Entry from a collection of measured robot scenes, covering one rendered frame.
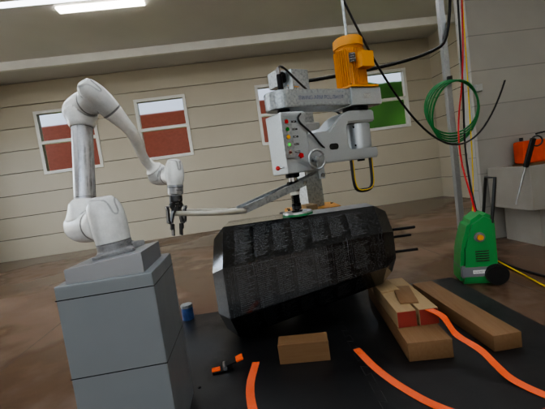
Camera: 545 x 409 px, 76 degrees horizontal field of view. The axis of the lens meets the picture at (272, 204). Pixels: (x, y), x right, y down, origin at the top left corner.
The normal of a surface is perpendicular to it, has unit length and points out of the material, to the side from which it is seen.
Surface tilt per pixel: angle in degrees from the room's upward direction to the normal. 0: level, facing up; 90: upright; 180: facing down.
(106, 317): 90
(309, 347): 90
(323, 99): 90
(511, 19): 90
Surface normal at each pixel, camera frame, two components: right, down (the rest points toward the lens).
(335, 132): 0.47, 0.00
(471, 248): -0.22, 0.11
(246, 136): 0.09, 0.07
